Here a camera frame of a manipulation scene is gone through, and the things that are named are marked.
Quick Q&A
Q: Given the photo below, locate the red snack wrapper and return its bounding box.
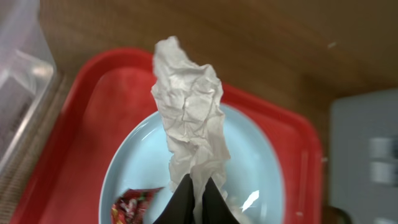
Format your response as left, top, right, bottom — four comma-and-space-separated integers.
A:
111, 187, 163, 224

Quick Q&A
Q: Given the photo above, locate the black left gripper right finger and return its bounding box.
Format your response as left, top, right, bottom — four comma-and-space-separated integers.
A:
202, 178, 239, 224

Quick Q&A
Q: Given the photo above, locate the yellow plastic cup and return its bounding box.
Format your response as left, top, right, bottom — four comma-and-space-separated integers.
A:
322, 205, 353, 224

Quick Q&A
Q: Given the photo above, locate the white tissue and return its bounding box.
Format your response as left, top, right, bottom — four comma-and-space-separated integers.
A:
151, 36, 231, 223

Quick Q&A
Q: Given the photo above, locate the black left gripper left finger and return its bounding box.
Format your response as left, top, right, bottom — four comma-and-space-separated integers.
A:
154, 174, 195, 224

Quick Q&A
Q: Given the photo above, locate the clear plastic bin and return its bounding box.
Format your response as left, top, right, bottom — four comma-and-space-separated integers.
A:
1, 0, 57, 171

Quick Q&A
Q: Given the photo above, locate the grey dishwasher rack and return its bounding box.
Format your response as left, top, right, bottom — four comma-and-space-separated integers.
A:
329, 89, 397, 223

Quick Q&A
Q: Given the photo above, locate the red serving tray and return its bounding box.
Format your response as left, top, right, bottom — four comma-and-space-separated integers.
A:
11, 48, 322, 223

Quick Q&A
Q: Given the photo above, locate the light blue plate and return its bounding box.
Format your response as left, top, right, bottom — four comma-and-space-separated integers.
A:
98, 105, 286, 224

